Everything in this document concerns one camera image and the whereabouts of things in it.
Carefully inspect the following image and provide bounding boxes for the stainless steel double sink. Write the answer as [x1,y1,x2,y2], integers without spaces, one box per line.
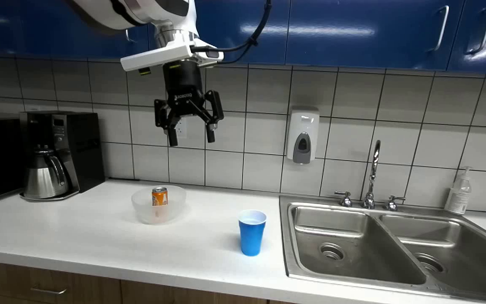
[280,197,486,300]

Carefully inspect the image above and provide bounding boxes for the steel coffee carafe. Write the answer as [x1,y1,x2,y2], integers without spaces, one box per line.
[23,148,69,200]

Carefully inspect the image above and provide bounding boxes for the white wall soap dispenser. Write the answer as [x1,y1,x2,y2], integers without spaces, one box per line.
[287,109,319,163]

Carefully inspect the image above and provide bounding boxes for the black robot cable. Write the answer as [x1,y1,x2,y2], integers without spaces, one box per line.
[192,0,273,63]

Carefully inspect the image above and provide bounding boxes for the blue upper cabinets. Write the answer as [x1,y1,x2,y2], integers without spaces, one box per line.
[0,0,486,72]

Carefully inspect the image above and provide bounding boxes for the wooden lower drawers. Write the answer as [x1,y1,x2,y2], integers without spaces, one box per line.
[0,263,285,304]

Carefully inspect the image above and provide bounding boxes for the blue plastic cup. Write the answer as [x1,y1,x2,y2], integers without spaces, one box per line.
[238,210,266,256]

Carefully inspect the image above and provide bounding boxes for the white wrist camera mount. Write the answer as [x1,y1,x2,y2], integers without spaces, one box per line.
[120,38,224,70]

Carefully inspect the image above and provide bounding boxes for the clear plastic bowl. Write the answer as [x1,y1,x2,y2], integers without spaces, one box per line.
[131,183,185,224]

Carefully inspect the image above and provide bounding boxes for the orange fanta can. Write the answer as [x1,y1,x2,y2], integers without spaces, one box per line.
[152,187,169,205]

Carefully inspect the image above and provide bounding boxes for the black coffee maker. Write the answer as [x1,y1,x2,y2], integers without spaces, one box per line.
[20,111,104,198]

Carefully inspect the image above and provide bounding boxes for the clear soap bottle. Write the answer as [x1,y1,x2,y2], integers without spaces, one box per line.
[444,168,471,214]

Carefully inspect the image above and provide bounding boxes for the chrome sink faucet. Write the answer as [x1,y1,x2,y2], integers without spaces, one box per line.
[334,139,405,210]

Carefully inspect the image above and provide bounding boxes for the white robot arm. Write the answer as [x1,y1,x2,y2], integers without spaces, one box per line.
[67,0,224,146]

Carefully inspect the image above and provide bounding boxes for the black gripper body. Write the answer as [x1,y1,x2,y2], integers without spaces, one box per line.
[162,60,204,114]

